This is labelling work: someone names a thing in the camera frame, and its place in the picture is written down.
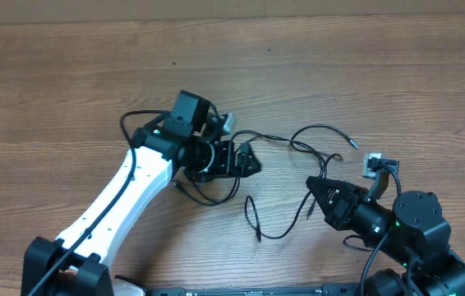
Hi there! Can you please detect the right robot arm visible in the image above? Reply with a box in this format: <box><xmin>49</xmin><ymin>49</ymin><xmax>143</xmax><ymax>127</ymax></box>
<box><xmin>306</xmin><ymin>177</ymin><xmax>465</xmax><ymax>296</ymax></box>

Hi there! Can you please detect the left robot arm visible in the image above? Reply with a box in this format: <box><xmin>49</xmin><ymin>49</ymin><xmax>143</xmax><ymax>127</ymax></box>
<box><xmin>21</xmin><ymin>90</ymin><xmax>261</xmax><ymax>295</ymax></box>

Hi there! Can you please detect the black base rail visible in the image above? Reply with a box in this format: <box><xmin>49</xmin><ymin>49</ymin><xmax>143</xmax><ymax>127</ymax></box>
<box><xmin>113</xmin><ymin>275</ymin><xmax>365</xmax><ymax>296</ymax></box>

